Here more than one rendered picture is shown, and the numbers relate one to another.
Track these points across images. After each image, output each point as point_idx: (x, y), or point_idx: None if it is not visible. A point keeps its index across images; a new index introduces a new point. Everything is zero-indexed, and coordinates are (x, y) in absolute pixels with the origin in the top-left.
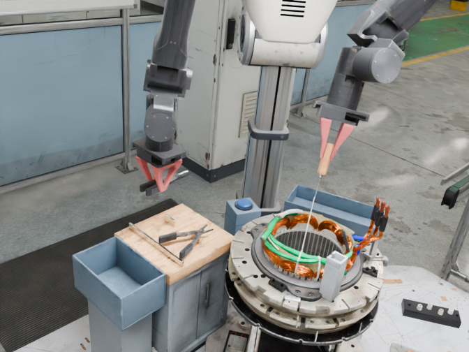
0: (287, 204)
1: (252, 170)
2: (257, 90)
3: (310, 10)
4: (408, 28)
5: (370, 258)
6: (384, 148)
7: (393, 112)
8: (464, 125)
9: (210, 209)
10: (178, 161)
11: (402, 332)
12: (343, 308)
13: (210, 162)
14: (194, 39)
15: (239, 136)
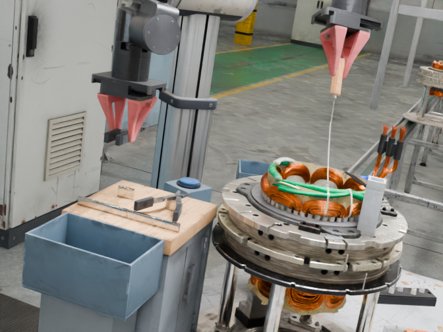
0: (242, 176)
1: (174, 152)
2: (174, 49)
3: None
4: None
5: None
6: (218, 188)
7: (213, 149)
8: (295, 159)
9: (20, 282)
10: (154, 98)
11: (385, 318)
12: (389, 240)
13: (6, 218)
14: None
15: (44, 179)
